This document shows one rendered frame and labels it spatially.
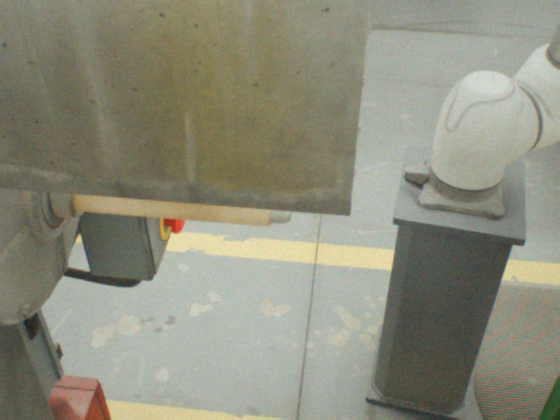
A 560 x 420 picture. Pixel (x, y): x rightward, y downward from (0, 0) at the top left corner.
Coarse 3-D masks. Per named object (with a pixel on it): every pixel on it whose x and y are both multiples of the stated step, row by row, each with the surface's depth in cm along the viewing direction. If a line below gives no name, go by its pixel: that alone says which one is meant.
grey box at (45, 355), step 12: (36, 312) 104; (24, 324) 102; (36, 324) 105; (24, 336) 102; (36, 336) 106; (48, 336) 109; (36, 348) 107; (48, 348) 111; (60, 348) 114; (36, 360) 107; (48, 360) 112; (48, 372) 112; (60, 372) 115; (48, 384) 112; (48, 396) 113
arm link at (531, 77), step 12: (540, 48) 140; (552, 48) 134; (528, 60) 140; (540, 60) 137; (552, 60) 135; (528, 72) 139; (540, 72) 136; (552, 72) 134; (528, 84) 138; (540, 84) 136; (552, 84) 134; (540, 96) 137; (552, 96) 135; (540, 108) 137; (552, 108) 136; (540, 120) 137; (552, 120) 138; (540, 132) 138; (552, 132) 140; (540, 144) 142
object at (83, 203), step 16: (80, 208) 62; (96, 208) 61; (112, 208) 61; (128, 208) 61; (144, 208) 61; (160, 208) 60; (176, 208) 60; (192, 208) 60; (208, 208) 60; (224, 208) 60; (240, 208) 59; (240, 224) 61; (256, 224) 60
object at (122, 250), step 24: (96, 216) 91; (120, 216) 90; (144, 216) 91; (96, 240) 94; (120, 240) 93; (144, 240) 93; (168, 240) 104; (96, 264) 97; (120, 264) 97; (144, 264) 96
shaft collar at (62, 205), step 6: (54, 192) 60; (54, 198) 60; (60, 198) 60; (66, 198) 60; (72, 198) 61; (54, 204) 61; (60, 204) 61; (66, 204) 60; (72, 204) 61; (54, 210) 61; (60, 210) 61; (66, 210) 61; (72, 210) 61; (60, 216) 62; (66, 216) 62; (72, 216) 62; (78, 216) 63
